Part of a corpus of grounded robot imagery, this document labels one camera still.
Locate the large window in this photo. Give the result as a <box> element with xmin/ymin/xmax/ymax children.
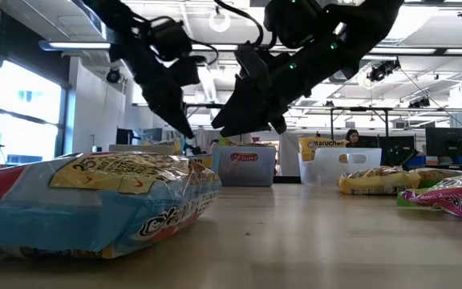
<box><xmin>0</xmin><ymin>59</ymin><xmax>67</xmax><ymax>165</ymax></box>

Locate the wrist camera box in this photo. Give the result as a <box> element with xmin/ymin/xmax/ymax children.
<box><xmin>148</xmin><ymin>18</ymin><xmax>194</xmax><ymax>61</ymax></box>
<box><xmin>235</xmin><ymin>43</ymin><xmax>271</xmax><ymax>80</ymax></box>

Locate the grey translucent plastic bin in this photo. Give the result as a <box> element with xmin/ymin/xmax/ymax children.
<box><xmin>216</xmin><ymin>144</ymin><xmax>278</xmax><ymax>188</ymax></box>

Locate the white plastic bin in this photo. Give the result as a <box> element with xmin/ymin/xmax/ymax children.
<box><xmin>108</xmin><ymin>143</ymin><xmax>176</xmax><ymax>156</ymax></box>

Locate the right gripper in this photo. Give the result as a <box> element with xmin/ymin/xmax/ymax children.
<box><xmin>210</xmin><ymin>51</ymin><xmax>316</xmax><ymax>138</ymax></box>

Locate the black track spotlight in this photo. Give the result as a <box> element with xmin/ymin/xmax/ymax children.
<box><xmin>407</xmin><ymin>96</ymin><xmax>432</xmax><ymax>109</ymax></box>
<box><xmin>366</xmin><ymin>59</ymin><xmax>402</xmax><ymax>83</ymax></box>

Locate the white ring lamp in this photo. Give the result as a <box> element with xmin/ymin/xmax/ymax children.
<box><xmin>209</xmin><ymin>10</ymin><xmax>232</xmax><ymax>34</ymax></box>

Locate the round black ceiling camera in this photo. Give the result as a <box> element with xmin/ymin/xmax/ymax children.
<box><xmin>106</xmin><ymin>67</ymin><xmax>122</xmax><ymax>84</ymax></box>

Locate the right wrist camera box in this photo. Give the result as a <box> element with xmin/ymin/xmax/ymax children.
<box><xmin>235</xmin><ymin>43</ymin><xmax>271</xmax><ymax>80</ymax></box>

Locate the black metal table frame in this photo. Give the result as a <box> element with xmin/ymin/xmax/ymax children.
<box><xmin>329</xmin><ymin>106</ymin><xmax>391</xmax><ymax>137</ymax></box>

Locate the black ceiling light rail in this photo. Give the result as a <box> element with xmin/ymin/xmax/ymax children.
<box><xmin>38</xmin><ymin>39</ymin><xmax>462</xmax><ymax>57</ymax></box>

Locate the black computer monitor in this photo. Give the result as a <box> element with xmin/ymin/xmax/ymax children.
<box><xmin>365</xmin><ymin>135</ymin><xmax>416</xmax><ymax>168</ymax></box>
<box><xmin>425</xmin><ymin>127</ymin><xmax>462</xmax><ymax>158</ymax></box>

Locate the blue Maruchan noodle pack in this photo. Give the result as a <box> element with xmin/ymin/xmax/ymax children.
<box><xmin>140</xmin><ymin>138</ymin><xmax>184</xmax><ymax>157</ymax></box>
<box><xmin>188</xmin><ymin>154</ymin><xmax>216</xmax><ymax>170</ymax></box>
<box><xmin>0</xmin><ymin>151</ymin><xmax>223</xmax><ymax>260</ymax></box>

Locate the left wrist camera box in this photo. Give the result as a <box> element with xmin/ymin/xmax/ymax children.
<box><xmin>148</xmin><ymin>18</ymin><xmax>194</xmax><ymax>61</ymax></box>

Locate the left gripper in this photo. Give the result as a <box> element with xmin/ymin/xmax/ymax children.
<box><xmin>132</xmin><ymin>39</ymin><xmax>206</xmax><ymax>140</ymax></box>

